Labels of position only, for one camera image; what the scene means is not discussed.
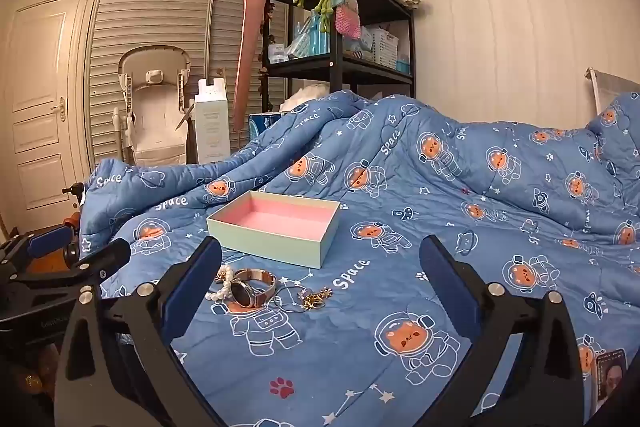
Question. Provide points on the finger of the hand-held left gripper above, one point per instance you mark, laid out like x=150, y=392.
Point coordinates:
x=112, y=254
x=50, y=241

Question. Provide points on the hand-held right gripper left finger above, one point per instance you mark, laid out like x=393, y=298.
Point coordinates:
x=182, y=302

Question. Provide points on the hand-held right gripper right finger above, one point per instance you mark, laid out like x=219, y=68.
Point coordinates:
x=450, y=279

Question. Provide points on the rose gold wrist watch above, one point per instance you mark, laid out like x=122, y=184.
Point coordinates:
x=250, y=292

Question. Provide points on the green box with pink inside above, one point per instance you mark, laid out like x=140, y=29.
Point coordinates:
x=272, y=239

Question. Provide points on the gold star brooch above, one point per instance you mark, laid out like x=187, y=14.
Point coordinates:
x=323, y=293

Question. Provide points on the blue astronaut print blanket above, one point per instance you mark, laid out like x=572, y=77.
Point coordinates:
x=450, y=187

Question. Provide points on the white panel door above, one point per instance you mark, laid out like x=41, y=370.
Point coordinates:
x=40, y=107

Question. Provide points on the white high chair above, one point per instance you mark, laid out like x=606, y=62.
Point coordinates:
x=155, y=107

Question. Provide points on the tall white carton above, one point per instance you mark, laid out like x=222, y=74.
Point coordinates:
x=212, y=127

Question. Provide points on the photo card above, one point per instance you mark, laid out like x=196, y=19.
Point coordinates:
x=610, y=379

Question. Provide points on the black metal shelf rack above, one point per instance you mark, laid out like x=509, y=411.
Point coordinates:
x=350, y=67

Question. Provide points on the white plastic basket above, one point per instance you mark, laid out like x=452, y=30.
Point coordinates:
x=384, y=49

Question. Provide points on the long pink fabric hanger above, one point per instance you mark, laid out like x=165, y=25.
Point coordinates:
x=252, y=17

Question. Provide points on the pink knitted pouch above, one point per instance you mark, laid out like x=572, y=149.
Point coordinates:
x=347, y=22

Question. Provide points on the green frog plush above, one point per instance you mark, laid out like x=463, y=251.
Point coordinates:
x=325, y=9

